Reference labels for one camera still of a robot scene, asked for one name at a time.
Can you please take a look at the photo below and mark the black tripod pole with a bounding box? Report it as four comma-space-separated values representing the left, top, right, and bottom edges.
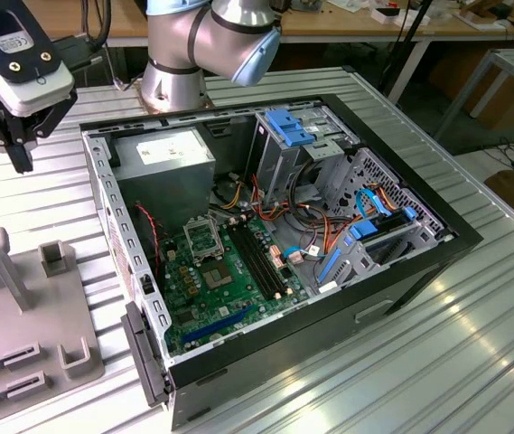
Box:
378, 0, 435, 91

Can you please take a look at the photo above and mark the metal socket cover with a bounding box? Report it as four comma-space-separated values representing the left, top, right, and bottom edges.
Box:
182, 214, 221, 263

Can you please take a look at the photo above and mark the metal locking lever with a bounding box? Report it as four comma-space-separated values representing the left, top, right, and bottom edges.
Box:
210, 210, 231, 266

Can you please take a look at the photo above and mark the CPU socket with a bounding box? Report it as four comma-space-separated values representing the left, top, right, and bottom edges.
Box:
198, 257, 234, 292

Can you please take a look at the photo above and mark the blue expansion slot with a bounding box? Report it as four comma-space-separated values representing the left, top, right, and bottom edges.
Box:
181, 303, 256, 345

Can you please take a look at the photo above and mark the yellow black wire bundle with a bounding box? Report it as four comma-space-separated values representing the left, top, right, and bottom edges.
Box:
213, 178, 245, 212

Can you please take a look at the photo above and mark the red black twisted wire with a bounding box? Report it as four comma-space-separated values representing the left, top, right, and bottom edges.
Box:
134, 202, 167, 277

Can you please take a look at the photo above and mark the red orange wire bundle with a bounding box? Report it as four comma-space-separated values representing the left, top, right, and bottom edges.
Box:
249, 174, 357, 259

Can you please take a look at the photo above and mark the black camera mounting bracket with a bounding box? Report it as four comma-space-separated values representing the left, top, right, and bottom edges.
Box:
0, 0, 66, 85

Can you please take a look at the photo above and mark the white flat box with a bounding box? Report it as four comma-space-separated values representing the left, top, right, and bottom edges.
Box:
370, 5, 433, 27

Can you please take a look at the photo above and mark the orange yellow wire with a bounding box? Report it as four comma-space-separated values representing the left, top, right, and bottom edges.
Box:
371, 182, 403, 213

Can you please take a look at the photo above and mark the large cardboard box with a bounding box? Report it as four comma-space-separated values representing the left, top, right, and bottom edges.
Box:
427, 47, 514, 132

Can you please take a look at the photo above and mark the green motherboard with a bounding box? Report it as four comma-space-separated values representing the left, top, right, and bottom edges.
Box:
159, 215, 313, 356

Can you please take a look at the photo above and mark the blue wire white plug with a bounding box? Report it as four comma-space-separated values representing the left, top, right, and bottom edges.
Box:
282, 245, 306, 267

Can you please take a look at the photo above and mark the grey power supply unit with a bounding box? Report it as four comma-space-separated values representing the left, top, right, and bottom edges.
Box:
110, 126, 218, 236

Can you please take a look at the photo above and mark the blue plastic drive latch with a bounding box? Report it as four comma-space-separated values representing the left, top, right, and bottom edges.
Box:
264, 108, 317, 148

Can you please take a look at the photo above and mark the small cardboard box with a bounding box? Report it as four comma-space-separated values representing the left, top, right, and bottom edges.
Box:
452, 0, 514, 32

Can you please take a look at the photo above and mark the grey metal drive cage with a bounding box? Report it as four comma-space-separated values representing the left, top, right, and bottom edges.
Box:
252, 102, 362, 205

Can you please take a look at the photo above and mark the dark grey case front bezel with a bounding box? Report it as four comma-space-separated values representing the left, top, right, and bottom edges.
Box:
119, 300, 173, 408

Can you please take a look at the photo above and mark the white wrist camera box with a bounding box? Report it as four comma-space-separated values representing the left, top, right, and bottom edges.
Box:
0, 8, 77, 118

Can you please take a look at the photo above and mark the blue flat wire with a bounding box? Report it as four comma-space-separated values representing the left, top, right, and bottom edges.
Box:
354, 186, 397, 222

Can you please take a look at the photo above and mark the blue plastic rail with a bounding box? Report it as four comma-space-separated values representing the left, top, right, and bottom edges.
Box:
316, 247, 342, 287

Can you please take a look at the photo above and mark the grey metal disk bay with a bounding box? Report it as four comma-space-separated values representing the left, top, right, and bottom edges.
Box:
313, 205, 427, 296

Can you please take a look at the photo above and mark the blue disk carrier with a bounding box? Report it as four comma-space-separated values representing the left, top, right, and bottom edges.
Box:
348, 206, 417, 243

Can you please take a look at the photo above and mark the black RAM slot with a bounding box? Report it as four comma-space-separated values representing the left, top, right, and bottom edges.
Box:
227, 216, 281, 302
239, 214, 294, 297

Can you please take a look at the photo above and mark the black open PC case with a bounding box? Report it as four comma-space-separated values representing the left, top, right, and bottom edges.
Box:
78, 92, 484, 431

